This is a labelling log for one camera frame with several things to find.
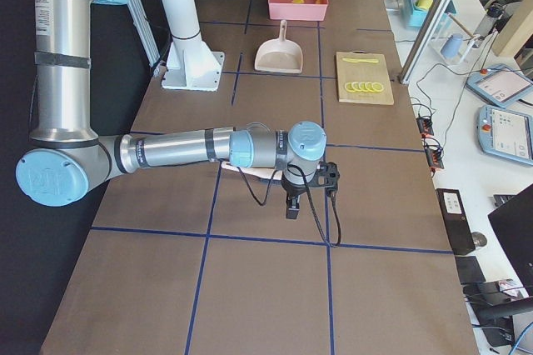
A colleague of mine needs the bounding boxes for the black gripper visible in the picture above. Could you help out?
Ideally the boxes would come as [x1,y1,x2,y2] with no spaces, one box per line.
[281,171,307,219]

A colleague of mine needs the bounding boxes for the beige plastic dustpan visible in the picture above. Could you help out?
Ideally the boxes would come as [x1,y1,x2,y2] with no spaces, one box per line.
[254,19,303,74]

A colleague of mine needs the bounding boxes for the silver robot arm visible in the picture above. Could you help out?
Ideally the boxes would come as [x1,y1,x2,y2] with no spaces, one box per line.
[16,0,331,218]

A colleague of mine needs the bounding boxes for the pink plastic bin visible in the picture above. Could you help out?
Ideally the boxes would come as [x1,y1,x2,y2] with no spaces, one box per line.
[267,0,329,22]

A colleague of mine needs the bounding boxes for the lemon slice one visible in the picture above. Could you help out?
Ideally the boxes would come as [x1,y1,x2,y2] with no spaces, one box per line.
[344,82,355,93]

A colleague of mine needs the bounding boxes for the wooden cutting board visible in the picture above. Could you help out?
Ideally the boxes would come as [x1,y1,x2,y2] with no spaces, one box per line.
[336,52,394,106]

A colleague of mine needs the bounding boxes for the lemon slice five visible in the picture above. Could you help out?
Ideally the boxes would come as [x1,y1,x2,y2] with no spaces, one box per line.
[371,82,384,93]

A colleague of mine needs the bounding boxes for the yellow-green plastic knife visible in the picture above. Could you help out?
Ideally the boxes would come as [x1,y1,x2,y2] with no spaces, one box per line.
[341,57,379,64]

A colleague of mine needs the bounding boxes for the black box with label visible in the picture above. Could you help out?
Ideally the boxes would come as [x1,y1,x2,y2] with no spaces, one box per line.
[436,188,476,256]

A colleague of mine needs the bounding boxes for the lower teach pendant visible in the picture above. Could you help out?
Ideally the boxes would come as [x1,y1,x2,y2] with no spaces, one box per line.
[477,105,532,166]

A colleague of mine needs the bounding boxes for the teach pendant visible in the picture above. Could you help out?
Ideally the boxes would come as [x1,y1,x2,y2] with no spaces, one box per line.
[477,105,532,166]
[466,64,532,108]

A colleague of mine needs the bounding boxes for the upper teach pendant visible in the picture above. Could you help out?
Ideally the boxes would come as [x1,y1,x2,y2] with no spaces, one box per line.
[466,64,532,108]

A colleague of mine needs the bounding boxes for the yellow cup in box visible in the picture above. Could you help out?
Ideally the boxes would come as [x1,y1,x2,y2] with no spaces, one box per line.
[415,0,434,12]

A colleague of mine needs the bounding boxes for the light blue storage box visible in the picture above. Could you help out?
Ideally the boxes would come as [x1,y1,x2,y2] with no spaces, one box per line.
[401,0,435,28]

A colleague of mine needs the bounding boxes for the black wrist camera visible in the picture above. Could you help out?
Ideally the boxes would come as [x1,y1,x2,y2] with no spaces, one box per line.
[308,161,340,196]

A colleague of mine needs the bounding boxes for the white central pedestal column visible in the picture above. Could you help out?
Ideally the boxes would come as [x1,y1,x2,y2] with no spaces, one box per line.
[162,0,225,92]

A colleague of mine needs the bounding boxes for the aluminium frame post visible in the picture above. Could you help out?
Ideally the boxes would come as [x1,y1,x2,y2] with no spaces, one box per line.
[399,0,450,85]

